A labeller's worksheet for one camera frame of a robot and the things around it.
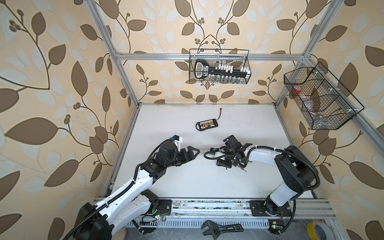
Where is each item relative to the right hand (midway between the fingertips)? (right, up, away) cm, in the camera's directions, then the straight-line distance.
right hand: (219, 160), depth 91 cm
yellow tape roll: (+45, -23, -25) cm, 56 cm away
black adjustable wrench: (-5, -25, -23) cm, 35 cm away
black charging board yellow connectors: (-7, +22, +16) cm, 28 cm away
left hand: (-14, +8, -15) cm, 22 cm away
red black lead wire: (+5, +30, +25) cm, 39 cm away
